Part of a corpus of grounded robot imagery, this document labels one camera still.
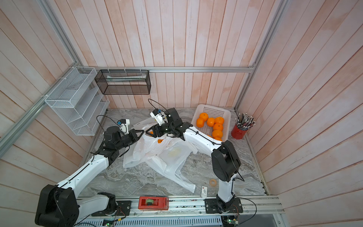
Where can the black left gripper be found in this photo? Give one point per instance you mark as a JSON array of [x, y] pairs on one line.
[[134, 135]]

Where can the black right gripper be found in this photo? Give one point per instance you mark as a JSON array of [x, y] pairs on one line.
[[155, 130]]

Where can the white printed plastic bag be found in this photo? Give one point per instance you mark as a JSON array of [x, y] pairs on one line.
[[147, 147]]

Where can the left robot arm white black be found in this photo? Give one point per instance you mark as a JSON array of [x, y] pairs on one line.
[[58, 205]]

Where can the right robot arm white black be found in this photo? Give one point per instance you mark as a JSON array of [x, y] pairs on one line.
[[225, 160]]

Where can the white plastic perforated basket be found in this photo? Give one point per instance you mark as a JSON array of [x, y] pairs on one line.
[[222, 120]]

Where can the red tape dispenser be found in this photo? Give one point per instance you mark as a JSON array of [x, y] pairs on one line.
[[153, 203]]

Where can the small white card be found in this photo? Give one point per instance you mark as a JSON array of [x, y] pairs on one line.
[[204, 192]]

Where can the red metal pencil bucket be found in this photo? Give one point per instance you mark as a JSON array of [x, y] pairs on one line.
[[237, 133]]

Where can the black wire mesh basket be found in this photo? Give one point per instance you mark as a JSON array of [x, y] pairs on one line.
[[123, 82]]

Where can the white wire mesh shelf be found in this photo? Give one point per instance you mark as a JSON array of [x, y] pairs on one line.
[[77, 102]]

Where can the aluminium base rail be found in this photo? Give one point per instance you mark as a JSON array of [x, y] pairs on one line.
[[251, 211]]

